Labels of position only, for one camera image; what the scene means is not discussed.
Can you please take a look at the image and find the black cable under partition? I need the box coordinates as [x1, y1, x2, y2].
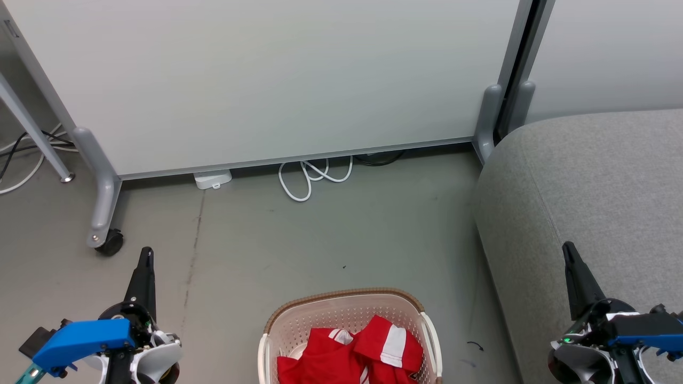
[354, 150, 407, 167]

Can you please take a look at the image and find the black cable by table leg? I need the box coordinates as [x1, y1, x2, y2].
[0, 131, 76, 183]

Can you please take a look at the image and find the white cable by table leg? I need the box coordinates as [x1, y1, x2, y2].
[0, 124, 66, 196]

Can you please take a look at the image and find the beige perforated laundry basket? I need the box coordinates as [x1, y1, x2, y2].
[258, 288, 443, 384]

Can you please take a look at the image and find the red garment with white stripes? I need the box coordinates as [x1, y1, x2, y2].
[352, 315, 425, 384]

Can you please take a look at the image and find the wide white partition panel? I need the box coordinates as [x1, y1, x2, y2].
[0, 0, 535, 180]

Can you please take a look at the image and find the grey metal table leg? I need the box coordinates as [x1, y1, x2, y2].
[0, 72, 76, 184]

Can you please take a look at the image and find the plain red garment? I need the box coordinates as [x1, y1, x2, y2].
[276, 327, 370, 384]

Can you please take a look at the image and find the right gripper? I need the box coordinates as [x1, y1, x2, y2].
[549, 241, 649, 384]

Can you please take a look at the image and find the grey partition foot with caster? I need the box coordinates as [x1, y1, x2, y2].
[72, 126, 125, 257]

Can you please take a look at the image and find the grey fabric sofa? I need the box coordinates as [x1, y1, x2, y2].
[472, 109, 683, 384]

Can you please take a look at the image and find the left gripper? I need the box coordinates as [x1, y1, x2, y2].
[98, 246, 182, 384]

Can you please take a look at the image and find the looped white cable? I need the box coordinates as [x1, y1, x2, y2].
[277, 155, 354, 203]

